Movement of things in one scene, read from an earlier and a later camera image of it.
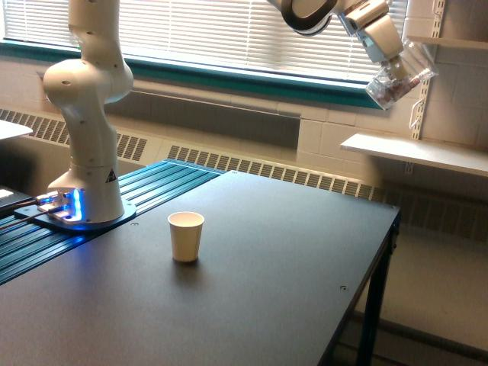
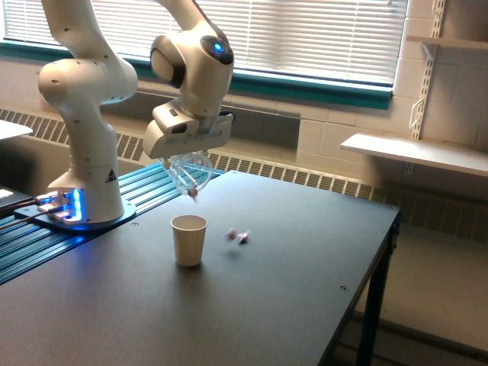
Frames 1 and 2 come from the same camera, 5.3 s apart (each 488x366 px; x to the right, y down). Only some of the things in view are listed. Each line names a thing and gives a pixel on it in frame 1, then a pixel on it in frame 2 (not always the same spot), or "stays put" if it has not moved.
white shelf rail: x=437 y=27 stays put
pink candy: x=414 y=83 → x=231 y=235
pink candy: x=391 y=94 → x=242 y=238
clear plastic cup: x=401 y=75 → x=191 y=170
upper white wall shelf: x=462 y=42 stays put
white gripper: x=374 y=26 → x=174 y=131
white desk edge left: x=8 y=130 stays put
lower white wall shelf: x=457 y=156 stays put
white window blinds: x=239 y=33 stays put
